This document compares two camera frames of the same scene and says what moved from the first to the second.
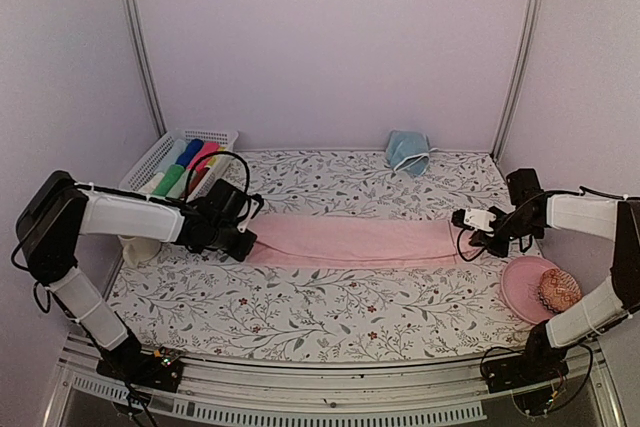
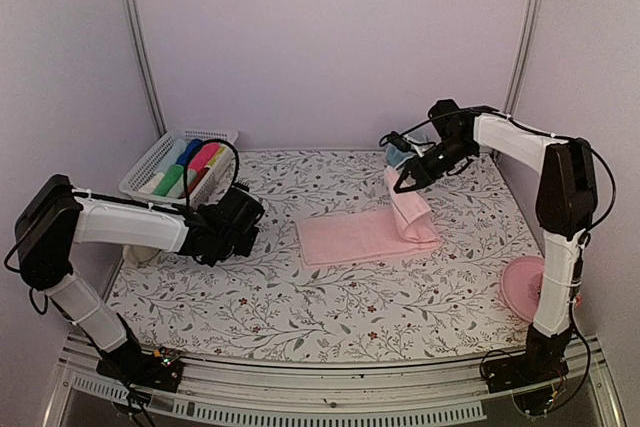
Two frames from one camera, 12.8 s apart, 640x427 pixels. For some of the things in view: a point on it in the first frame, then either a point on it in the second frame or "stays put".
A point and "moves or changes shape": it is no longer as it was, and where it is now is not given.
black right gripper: [482, 238] to [415, 165]
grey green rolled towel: [178, 191] stays put
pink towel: [358, 241] moves or changes shape
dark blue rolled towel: [194, 147] stays put
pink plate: [520, 283] stays put
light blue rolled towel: [179, 147] stays put
